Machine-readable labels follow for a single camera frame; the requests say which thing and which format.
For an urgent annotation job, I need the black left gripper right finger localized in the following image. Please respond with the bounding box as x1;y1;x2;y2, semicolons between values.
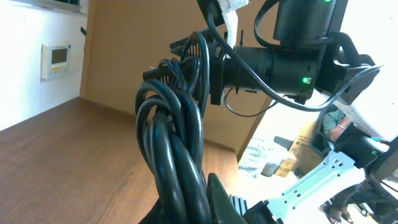
206;173;248;224

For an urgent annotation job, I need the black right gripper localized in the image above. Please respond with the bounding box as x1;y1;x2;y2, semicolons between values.
170;29;226;105

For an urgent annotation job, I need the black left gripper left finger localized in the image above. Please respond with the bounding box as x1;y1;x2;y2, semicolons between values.
139;199;165;224

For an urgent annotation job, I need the thick black HDMI cable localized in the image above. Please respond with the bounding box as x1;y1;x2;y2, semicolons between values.
134;30;215;224

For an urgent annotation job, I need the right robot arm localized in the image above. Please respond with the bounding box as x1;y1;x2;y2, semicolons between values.
198;0;397;223

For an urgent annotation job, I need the cardboard box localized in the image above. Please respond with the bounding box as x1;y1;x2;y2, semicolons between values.
289;121;322;172

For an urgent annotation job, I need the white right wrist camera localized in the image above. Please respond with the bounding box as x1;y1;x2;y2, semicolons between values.
196;0;250;50

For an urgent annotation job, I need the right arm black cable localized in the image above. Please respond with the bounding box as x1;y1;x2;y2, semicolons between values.
206;0;384;118

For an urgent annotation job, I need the white wall thermostat panel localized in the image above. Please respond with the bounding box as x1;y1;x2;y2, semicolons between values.
40;42;72;80

